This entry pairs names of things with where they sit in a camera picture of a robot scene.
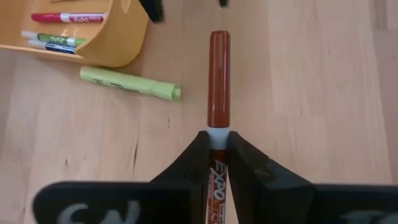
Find dark red Expo marker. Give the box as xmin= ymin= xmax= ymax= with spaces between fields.
xmin=205 ymin=29 xmax=231 ymax=224

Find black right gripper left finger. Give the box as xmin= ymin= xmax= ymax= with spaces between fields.
xmin=150 ymin=131 xmax=211 ymax=224

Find blue Expo marker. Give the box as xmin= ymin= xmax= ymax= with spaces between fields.
xmin=26 ymin=39 xmax=77 ymax=55

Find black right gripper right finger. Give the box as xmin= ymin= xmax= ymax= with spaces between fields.
xmin=226 ymin=131 xmax=315 ymax=224

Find green Expo marker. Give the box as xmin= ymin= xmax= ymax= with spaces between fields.
xmin=21 ymin=30 xmax=88 ymax=48

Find yellow plastic bin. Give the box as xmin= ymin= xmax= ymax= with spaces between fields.
xmin=0 ymin=0 xmax=150 ymax=68

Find light green Sharpie highlighter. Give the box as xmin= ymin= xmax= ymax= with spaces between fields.
xmin=79 ymin=65 xmax=183 ymax=102

